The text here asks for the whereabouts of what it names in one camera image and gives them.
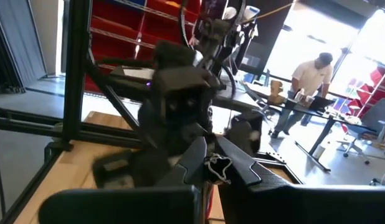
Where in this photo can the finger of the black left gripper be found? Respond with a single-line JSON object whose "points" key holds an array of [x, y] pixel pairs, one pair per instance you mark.
{"points": [[142, 168], [242, 133]]}

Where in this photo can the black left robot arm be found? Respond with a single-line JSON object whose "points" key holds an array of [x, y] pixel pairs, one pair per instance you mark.
{"points": [[211, 34]]}

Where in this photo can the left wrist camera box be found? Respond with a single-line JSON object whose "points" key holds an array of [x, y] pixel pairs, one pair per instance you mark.
{"points": [[183, 93]]}

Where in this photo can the grey office chair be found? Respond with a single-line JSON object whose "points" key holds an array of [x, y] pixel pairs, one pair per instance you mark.
{"points": [[373, 118]]}

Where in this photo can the black monitor on cart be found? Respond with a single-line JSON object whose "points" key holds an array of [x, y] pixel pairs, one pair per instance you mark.
{"points": [[264, 40]]}

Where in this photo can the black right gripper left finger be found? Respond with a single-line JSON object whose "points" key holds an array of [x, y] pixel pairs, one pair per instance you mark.
{"points": [[124, 207]]}

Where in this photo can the white roll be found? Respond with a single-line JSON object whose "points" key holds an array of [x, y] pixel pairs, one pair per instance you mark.
{"points": [[319, 151]]}

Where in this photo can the brown cardboard object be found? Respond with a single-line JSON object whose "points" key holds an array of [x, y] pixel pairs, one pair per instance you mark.
{"points": [[276, 91]]}

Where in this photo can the black laptop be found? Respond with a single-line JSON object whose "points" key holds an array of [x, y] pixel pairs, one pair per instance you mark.
{"points": [[320, 102]]}

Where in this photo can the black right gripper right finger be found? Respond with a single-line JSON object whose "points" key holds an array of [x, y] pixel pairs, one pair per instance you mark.
{"points": [[289, 205]]}

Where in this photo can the desk with black legs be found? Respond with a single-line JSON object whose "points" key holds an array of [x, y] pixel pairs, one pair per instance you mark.
{"points": [[321, 137]]}

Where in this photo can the person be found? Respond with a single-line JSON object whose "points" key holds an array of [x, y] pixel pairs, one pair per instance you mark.
{"points": [[311, 76]]}

